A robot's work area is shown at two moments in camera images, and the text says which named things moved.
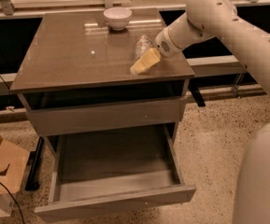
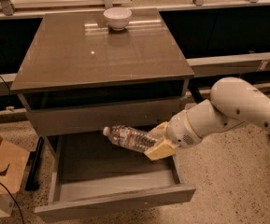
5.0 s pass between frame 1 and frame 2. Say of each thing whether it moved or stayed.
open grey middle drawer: stayed
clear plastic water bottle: moved
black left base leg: stayed
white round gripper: moved
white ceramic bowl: stayed
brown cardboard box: stayed
